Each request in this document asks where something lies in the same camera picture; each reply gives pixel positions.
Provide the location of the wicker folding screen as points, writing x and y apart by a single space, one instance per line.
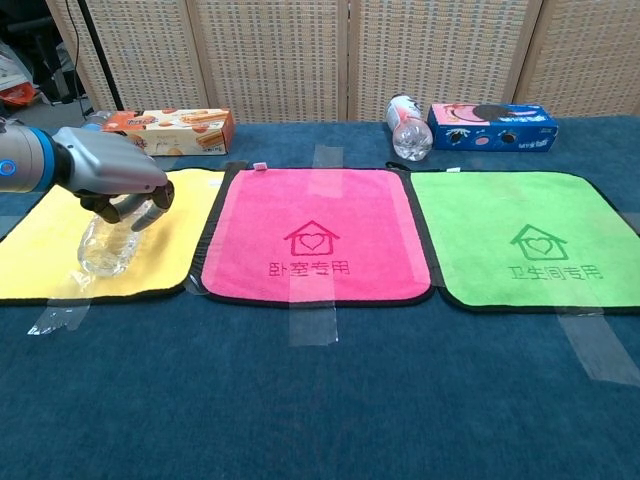
280 55

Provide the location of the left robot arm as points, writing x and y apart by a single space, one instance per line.
25 160

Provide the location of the orange biscuit box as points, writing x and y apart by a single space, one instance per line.
185 132

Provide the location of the blue Oreo cookie box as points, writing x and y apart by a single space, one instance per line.
500 132

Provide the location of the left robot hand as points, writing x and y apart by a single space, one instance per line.
110 160

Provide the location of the clear white-label plastic bottle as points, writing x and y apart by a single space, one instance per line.
411 137

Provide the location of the pink towel with black trim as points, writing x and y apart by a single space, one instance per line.
350 200

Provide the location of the clear red-label water bottle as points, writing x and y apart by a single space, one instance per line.
107 247

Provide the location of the clear blue-label plastic bottle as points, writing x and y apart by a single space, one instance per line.
97 121

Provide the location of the clear adhesive tape strip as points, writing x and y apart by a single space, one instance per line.
312 325
60 315
600 350
197 287
327 157

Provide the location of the orange plastic bag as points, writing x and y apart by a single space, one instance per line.
20 94

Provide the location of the black stand pole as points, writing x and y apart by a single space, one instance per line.
102 65

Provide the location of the yellow towel with black trim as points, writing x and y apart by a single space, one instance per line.
45 240

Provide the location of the green towel with black trim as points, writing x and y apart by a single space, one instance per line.
475 240

